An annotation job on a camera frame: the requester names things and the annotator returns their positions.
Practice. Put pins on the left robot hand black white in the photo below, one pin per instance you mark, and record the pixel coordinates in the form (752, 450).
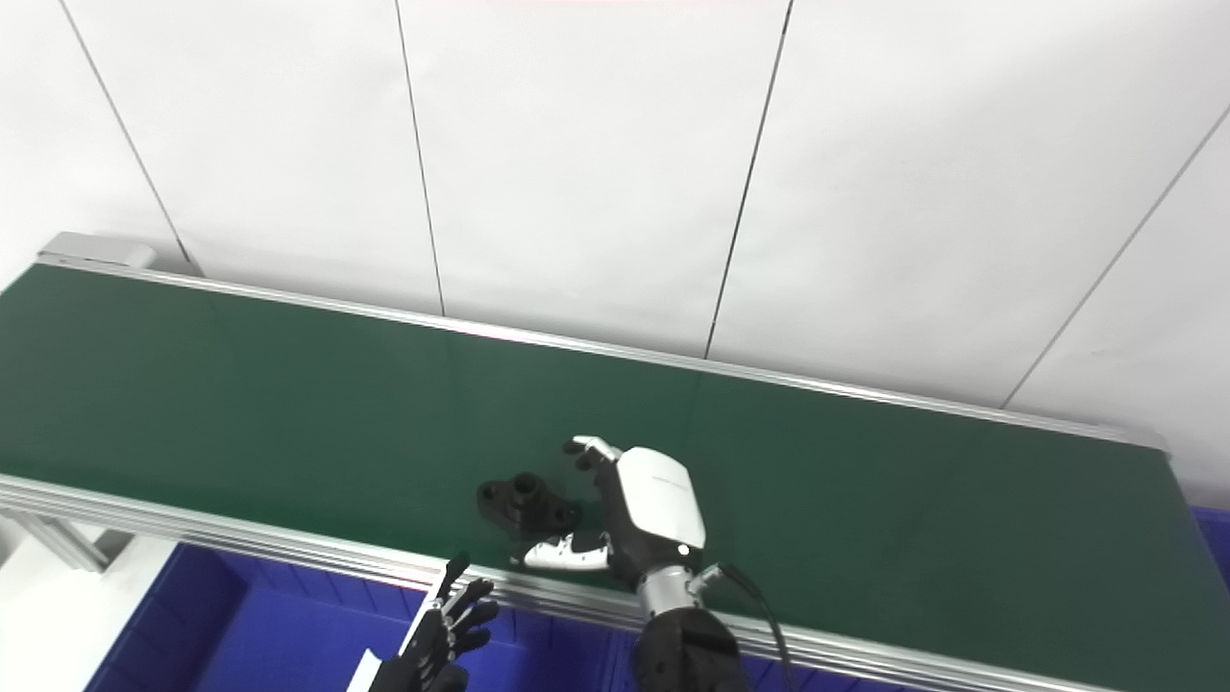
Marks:
(432, 644)

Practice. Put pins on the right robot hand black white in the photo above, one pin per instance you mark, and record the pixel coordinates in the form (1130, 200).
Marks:
(658, 500)

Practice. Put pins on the black plastic part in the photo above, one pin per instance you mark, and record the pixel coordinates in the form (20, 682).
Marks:
(524, 505)

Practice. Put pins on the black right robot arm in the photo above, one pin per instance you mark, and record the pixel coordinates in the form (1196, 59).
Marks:
(687, 654)

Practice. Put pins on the green conveyor belt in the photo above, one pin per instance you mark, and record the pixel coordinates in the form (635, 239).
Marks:
(288, 557)
(288, 404)

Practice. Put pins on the blue plastic bin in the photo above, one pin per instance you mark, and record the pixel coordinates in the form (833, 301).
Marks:
(259, 644)
(826, 680)
(1216, 543)

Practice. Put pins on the aluminium conveyor support leg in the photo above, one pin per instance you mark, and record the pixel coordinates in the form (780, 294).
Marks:
(58, 538)

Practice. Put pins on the grey conveyor end cap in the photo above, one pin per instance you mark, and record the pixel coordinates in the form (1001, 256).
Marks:
(96, 250)

